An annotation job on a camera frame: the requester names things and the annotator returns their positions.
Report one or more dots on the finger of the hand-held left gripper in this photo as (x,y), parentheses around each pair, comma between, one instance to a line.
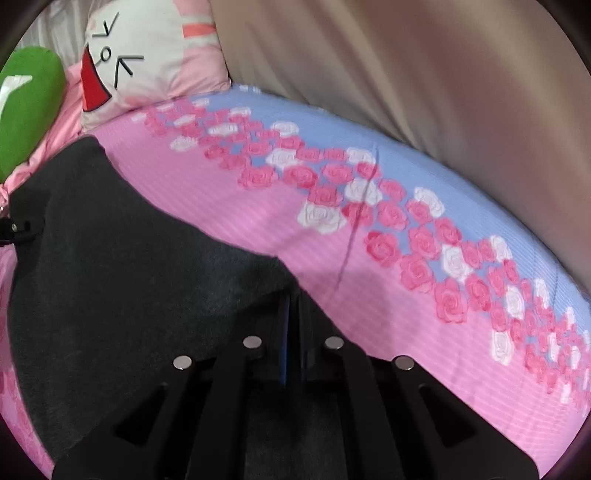
(18,227)

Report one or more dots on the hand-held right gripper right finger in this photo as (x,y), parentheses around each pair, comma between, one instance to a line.
(303,337)

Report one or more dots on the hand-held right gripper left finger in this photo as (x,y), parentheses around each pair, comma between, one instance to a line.
(285,337)

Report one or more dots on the dark grey pants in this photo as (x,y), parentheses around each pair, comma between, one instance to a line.
(115,277)

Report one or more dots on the pink floral bed sheet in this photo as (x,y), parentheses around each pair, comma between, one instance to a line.
(277,230)

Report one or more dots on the green plush pillow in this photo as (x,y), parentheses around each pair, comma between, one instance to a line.
(32,115)

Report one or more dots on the white cloth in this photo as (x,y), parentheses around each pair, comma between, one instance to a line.
(44,30)

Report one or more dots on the white cartoon face pillow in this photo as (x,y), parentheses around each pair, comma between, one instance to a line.
(152,50)

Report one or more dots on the beige cloth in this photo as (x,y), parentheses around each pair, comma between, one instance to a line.
(415,92)

